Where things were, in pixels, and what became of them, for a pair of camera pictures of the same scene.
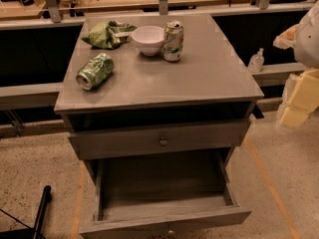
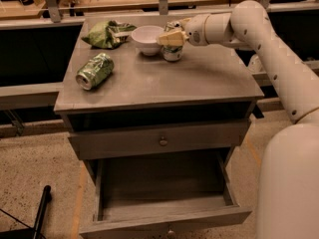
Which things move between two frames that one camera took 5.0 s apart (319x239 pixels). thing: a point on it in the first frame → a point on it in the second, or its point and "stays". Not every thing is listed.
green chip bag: x=108 y=35 stays
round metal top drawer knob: x=163 y=142 stays
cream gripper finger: x=286 y=39 → x=194 y=32
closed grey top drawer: x=159 y=139 stays
